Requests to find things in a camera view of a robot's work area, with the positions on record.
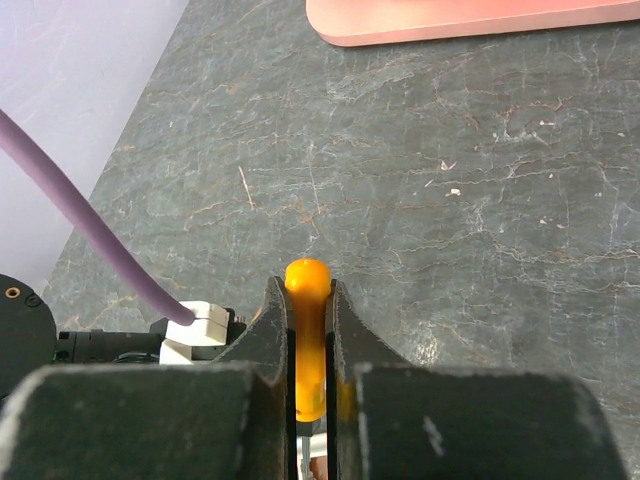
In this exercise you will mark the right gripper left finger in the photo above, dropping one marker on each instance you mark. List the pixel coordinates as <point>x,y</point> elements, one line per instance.
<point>258,436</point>

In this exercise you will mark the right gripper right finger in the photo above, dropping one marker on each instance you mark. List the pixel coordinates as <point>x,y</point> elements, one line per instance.
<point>366,403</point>

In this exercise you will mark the pink three tier shelf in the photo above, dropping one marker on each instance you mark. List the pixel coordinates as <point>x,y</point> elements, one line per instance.
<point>355,23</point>

